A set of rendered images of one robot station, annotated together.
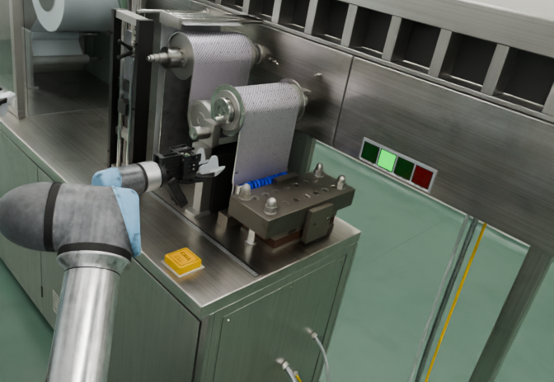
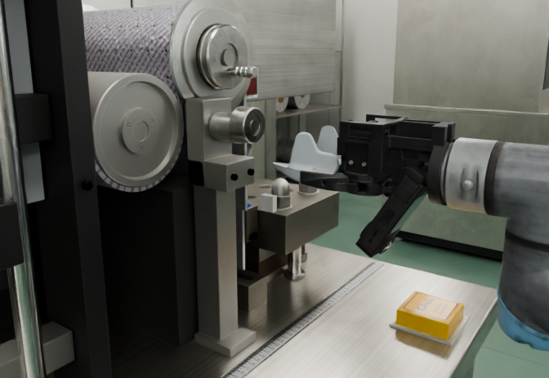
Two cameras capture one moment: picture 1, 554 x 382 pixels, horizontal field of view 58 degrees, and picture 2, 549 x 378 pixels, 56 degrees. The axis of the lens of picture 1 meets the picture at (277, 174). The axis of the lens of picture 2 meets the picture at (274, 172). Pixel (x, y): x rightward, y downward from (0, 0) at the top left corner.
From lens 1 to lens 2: 1.65 m
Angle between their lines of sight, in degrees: 89
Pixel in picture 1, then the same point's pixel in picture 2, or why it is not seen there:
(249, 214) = (316, 211)
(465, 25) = not seen: outside the picture
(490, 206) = (293, 77)
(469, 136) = (268, 15)
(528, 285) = (273, 151)
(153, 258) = (453, 355)
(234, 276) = (402, 277)
